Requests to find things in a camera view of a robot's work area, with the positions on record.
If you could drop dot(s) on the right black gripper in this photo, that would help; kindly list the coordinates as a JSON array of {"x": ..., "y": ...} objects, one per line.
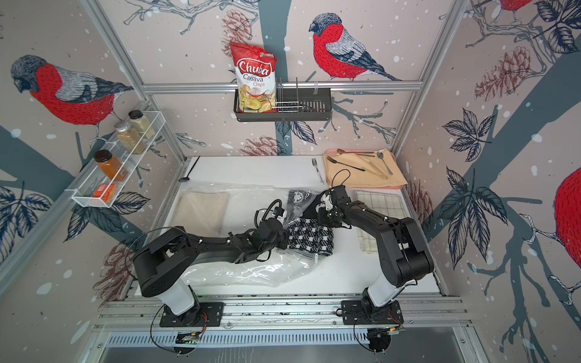
[{"x": 321, "y": 212}]

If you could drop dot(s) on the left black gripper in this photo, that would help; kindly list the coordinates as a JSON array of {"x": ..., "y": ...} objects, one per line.
[{"x": 285, "y": 236}]

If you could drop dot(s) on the black white patterned scarf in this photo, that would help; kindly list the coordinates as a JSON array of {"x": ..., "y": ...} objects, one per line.
[{"x": 306, "y": 234}]

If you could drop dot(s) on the clear plastic vacuum bag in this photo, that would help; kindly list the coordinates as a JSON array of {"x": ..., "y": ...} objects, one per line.
[{"x": 246, "y": 206}]

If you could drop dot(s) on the cream checked cloth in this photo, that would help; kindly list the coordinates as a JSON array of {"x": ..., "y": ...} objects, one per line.
[{"x": 391, "y": 205}]

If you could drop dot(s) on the beige cloth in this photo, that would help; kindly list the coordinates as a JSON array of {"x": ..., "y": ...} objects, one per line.
[{"x": 200, "y": 213}]

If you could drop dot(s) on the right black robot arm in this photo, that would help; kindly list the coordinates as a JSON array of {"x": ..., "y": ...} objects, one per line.
[{"x": 403, "y": 252}]

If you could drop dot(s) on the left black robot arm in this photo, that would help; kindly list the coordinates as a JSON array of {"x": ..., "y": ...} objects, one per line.
[{"x": 160, "y": 264}]

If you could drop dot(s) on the red Chuba chips bag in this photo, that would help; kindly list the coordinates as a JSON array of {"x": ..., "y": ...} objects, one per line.
[{"x": 255, "y": 75}]

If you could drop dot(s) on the silver fork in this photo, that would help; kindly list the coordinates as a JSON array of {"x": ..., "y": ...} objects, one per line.
[{"x": 315, "y": 165}]

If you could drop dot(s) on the copper spoon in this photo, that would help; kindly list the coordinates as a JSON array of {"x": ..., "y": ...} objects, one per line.
[{"x": 361, "y": 154}]

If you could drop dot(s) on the gold cutlery piece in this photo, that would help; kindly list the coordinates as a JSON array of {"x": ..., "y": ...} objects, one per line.
[{"x": 376, "y": 169}]

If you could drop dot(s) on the silver spoon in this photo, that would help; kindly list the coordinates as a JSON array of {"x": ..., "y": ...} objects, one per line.
[{"x": 380, "y": 156}]

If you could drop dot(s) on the black spoon at edge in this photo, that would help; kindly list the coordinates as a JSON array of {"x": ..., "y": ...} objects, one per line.
[{"x": 186, "y": 177}]

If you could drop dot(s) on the tan spice jar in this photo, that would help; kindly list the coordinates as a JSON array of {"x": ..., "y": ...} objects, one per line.
[{"x": 130, "y": 138}]

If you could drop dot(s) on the small orange box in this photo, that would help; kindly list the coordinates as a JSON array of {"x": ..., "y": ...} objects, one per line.
[{"x": 105, "y": 192}]

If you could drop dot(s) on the pale green spice jar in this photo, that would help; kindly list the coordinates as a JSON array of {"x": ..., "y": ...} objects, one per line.
[{"x": 142, "y": 124}]

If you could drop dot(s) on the orange spice jar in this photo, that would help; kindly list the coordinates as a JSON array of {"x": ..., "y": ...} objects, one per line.
[{"x": 110, "y": 165}]

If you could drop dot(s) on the black handled spoon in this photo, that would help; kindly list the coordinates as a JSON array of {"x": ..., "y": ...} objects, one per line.
[{"x": 332, "y": 160}]

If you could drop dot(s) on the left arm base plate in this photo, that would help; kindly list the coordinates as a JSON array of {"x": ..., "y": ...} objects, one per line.
[{"x": 207, "y": 314}]

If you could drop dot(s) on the black wall basket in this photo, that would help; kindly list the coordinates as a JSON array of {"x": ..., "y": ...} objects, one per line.
[{"x": 292, "y": 105}]

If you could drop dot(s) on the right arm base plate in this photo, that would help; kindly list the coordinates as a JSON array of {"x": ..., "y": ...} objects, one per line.
[{"x": 358, "y": 312}]

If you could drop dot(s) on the clear acrylic wall shelf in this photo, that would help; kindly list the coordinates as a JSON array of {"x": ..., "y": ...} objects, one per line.
[{"x": 82, "y": 195}]

